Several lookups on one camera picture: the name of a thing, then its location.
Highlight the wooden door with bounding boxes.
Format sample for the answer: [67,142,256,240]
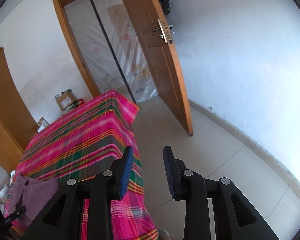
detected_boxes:
[117,0,194,138]

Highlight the purple pants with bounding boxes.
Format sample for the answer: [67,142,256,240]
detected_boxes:
[9,171,60,228]

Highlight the clear plastic door curtain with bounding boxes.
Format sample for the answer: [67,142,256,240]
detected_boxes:
[62,0,159,103]

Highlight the wooden door frame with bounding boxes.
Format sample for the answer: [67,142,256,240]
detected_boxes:
[52,0,138,105]

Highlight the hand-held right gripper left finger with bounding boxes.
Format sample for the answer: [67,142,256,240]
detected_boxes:
[21,146,134,240]

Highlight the pink green plaid blanket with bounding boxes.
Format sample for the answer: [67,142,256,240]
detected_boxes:
[4,89,159,240]

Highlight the metal door handle lock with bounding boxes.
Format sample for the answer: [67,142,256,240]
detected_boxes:
[144,19,174,45]

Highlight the small white box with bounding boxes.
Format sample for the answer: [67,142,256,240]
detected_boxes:
[37,117,50,133]

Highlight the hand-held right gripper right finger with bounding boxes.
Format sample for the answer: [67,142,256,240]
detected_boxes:
[163,146,279,240]

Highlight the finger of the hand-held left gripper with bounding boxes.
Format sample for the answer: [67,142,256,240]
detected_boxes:
[2,206,27,228]

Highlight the cardboard box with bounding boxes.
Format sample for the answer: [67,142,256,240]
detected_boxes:
[55,89,78,112]

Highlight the wooden wardrobe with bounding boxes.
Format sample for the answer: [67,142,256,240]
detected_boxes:
[0,47,39,173]

